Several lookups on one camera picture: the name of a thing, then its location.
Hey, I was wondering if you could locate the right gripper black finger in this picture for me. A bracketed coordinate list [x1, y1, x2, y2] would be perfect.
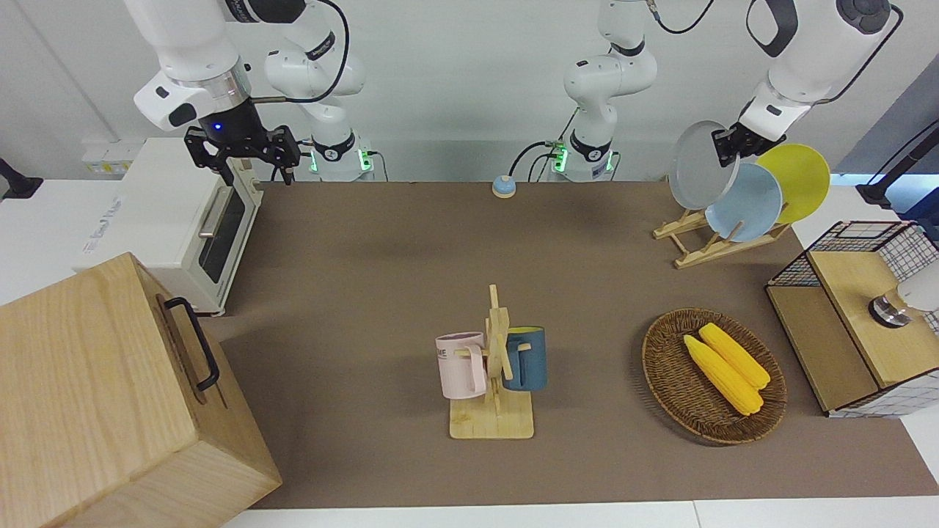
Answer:
[272, 126, 302, 185]
[183, 126, 236, 187]

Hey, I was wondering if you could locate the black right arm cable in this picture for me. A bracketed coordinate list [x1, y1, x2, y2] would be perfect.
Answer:
[249, 0, 351, 104]

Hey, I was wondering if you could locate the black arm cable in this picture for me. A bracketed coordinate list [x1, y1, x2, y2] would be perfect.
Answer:
[646, 0, 904, 104]
[249, 0, 351, 104]

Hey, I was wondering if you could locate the black base power cable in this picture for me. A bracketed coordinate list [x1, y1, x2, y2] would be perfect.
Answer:
[508, 110, 580, 183]

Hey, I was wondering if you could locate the light blue plate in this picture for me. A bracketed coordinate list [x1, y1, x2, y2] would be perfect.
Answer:
[704, 163, 783, 243]

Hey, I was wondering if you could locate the black stand foot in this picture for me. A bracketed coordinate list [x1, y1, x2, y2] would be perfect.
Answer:
[0, 158, 43, 200]

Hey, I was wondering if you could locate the yellow plate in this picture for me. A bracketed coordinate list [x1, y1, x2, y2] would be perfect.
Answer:
[756, 144, 831, 225]

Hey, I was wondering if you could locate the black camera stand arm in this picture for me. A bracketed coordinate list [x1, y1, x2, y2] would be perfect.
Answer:
[855, 121, 939, 210]

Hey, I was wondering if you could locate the wooden plate rack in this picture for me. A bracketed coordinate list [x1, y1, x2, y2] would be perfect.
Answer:
[653, 208, 793, 270]

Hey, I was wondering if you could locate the pink mug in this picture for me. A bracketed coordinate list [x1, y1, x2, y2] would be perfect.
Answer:
[436, 331, 489, 400]

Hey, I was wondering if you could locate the dark blue mug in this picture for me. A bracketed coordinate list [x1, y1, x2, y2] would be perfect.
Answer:
[503, 326, 548, 392]

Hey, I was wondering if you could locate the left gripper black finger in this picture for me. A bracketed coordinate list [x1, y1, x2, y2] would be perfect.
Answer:
[712, 125, 742, 169]

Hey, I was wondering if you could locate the black box handle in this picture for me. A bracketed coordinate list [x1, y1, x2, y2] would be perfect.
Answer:
[164, 297, 221, 392]

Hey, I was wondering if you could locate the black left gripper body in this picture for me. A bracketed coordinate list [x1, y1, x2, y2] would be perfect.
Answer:
[735, 120, 786, 159]

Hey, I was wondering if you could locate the white lamp with metal base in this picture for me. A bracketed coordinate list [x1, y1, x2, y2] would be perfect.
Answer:
[869, 264, 939, 329]

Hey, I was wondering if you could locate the brown table mat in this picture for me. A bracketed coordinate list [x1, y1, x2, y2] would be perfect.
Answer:
[198, 180, 939, 510]

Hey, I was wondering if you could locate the yellow corn cob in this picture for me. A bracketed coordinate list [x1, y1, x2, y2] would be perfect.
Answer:
[684, 334, 764, 417]
[698, 323, 771, 390]

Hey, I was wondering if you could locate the wooden mug tree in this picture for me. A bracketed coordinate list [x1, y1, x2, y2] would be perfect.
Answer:
[449, 285, 535, 440]

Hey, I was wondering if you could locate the gray plate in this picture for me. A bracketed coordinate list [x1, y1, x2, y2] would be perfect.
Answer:
[668, 120, 740, 211]

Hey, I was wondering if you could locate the large wooden box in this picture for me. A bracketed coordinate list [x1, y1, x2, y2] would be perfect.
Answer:
[0, 252, 283, 528]

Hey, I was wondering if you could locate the brown wicker basket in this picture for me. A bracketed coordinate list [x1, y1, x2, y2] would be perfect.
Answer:
[642, 308, 789, 446]

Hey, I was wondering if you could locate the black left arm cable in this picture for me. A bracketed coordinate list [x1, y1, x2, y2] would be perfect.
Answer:
[646, 0, 904, 104]

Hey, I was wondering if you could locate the wire and wood shelf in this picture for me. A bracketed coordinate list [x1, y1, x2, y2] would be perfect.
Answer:
[765, 220, 939, 419]

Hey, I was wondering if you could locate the white toaster oven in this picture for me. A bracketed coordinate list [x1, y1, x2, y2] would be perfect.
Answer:
[73, 138, 263, 317]

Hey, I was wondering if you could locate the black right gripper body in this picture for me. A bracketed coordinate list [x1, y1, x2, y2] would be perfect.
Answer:
[197, 100, 284, 157]

